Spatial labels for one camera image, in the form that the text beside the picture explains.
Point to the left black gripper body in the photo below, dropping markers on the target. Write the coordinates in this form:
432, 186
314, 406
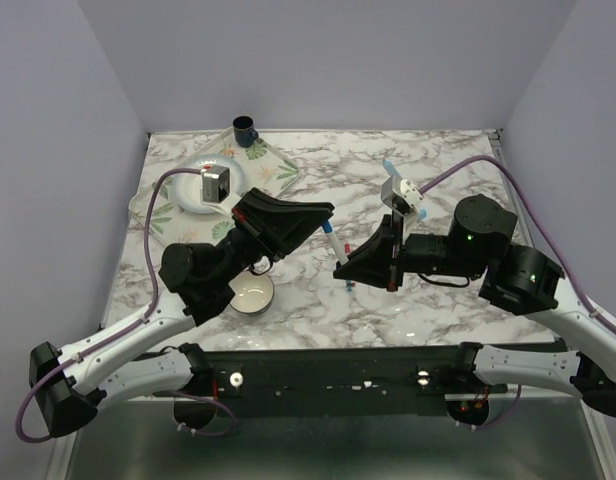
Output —
247, 251

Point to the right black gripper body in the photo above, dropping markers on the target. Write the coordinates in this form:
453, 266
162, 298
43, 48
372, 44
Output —
424, 251

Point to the white marker blue tip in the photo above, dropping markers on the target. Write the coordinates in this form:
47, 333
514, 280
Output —
336, 245

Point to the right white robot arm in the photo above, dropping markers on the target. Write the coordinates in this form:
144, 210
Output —
517, 279

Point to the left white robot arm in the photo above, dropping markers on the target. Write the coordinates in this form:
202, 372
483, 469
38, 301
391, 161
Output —
73, 383

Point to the white dark-rimmed bowl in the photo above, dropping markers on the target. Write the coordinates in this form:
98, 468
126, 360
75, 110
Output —
253, 294

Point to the floral serving tray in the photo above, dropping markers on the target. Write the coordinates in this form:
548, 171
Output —
266, 168

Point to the white blue-rimmed plate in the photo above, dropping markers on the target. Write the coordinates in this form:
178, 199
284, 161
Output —
185, 189

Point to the light blue marker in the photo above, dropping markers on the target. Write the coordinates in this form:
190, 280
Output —
390, 168

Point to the dark blue mug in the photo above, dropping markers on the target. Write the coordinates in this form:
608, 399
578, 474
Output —
244, 131

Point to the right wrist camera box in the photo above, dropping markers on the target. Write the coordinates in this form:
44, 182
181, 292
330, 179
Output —
403, 198

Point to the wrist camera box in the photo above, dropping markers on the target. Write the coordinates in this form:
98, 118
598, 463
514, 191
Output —
215, 184
403, 198

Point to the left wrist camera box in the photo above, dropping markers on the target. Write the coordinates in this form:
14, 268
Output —
215, 184

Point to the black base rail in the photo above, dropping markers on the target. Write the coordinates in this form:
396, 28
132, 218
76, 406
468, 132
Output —
334, 382

